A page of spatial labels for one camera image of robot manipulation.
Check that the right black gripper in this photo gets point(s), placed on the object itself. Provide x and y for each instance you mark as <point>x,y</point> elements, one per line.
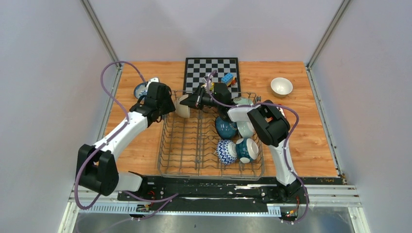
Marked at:
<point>196,100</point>

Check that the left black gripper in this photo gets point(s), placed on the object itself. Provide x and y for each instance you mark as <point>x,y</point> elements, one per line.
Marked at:
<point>169,107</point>

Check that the blue floral white bowl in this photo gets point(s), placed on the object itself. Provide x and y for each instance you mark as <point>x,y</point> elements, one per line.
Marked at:
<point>140,91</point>

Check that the blue zigzag bowl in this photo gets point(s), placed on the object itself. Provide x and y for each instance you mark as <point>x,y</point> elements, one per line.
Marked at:
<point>226,151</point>

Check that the beige floral bowl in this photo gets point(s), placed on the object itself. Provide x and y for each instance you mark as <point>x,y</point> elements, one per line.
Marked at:
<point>281,87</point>

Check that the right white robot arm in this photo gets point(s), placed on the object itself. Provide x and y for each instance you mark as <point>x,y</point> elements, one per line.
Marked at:
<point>267,121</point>

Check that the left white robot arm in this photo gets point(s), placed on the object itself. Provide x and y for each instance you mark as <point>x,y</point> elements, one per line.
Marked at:
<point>96,165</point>

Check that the black white checkerboard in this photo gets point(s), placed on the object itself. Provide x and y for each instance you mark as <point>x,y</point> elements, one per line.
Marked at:
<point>196,68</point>

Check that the blue orange toy truck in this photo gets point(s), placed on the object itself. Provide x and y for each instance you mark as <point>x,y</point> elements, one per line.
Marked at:
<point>228,79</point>

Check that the dark teal glazed bowl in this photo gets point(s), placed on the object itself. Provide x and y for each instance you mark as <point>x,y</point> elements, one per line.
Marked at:
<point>225,130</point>

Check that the mint green bowl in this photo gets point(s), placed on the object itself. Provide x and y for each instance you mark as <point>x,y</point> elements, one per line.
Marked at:
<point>243,101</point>

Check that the light blue striped bowl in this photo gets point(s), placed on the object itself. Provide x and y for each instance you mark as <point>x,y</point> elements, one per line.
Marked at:
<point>246,129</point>

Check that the teal white dotted bowl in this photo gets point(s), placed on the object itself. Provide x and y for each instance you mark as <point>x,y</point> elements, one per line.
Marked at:
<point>247,150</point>

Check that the red toy block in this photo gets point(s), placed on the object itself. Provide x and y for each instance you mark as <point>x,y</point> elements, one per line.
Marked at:
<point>282,111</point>

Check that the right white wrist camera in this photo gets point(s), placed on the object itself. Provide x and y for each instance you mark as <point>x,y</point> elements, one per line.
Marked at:
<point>209,84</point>

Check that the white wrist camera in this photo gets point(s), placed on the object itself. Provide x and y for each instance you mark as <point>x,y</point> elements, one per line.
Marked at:
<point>153,80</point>
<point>209,84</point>

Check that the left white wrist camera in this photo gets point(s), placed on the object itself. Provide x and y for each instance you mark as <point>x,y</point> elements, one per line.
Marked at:
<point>153,80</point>

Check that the grey wire dish rack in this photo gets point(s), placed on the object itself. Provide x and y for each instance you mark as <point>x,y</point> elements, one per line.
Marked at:
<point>188,149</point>

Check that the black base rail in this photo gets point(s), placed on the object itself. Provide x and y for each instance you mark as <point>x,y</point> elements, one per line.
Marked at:
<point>217,196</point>

